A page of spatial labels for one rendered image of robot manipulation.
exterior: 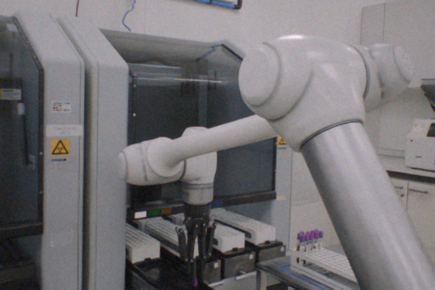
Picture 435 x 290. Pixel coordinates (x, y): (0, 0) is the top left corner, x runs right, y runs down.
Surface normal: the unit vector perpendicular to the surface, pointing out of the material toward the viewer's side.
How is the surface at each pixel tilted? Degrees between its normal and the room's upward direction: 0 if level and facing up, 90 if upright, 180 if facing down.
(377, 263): 81
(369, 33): 90
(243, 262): 90
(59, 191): 90
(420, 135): 59
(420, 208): 90
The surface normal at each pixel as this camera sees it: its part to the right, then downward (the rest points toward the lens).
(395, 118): -0.81, 0.00
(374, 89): 0.51, 0.29
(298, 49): 0.17, -0.59
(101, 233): 0.59, 0.06
